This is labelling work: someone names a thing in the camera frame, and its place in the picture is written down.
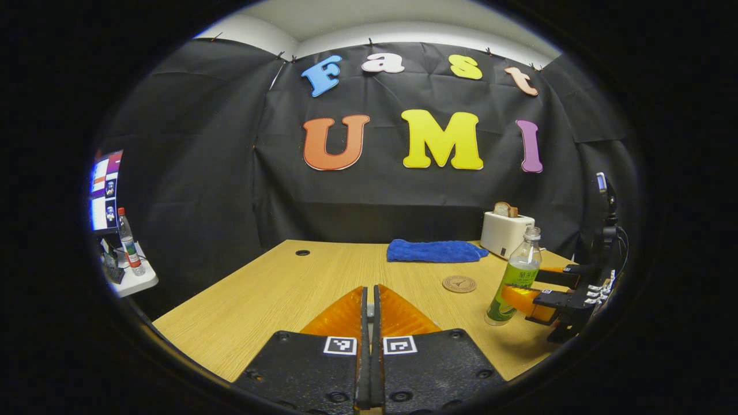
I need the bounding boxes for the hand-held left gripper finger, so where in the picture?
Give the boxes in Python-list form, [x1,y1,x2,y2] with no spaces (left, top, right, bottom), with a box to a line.
[234,285,370,413]
[374,284,508,414]

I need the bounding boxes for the green label water bottle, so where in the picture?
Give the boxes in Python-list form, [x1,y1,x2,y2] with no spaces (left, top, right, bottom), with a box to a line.
[485,227,543,326]

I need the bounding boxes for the red label plastic bottle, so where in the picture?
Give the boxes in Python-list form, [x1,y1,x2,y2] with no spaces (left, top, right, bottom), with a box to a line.
[118,207,145,276]

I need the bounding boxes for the white toaster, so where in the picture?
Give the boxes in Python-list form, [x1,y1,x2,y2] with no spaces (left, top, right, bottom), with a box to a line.
[480,211,536,259]

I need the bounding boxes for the blue towel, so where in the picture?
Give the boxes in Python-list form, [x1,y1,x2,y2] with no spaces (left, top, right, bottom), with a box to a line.
[387,239,490,263]

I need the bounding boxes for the white side table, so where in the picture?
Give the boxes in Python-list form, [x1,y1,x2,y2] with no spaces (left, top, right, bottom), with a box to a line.
[104,242,159,297]

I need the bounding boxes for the small dark device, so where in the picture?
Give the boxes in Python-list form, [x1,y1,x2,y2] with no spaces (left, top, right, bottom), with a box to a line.
[104,239,126,284]

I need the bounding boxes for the computer monitor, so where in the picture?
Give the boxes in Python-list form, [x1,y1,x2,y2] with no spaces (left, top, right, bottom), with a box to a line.
[89,150,123,234]

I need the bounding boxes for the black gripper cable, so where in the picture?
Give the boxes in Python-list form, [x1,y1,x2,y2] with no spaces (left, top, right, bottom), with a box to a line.
[616,227,630,274]

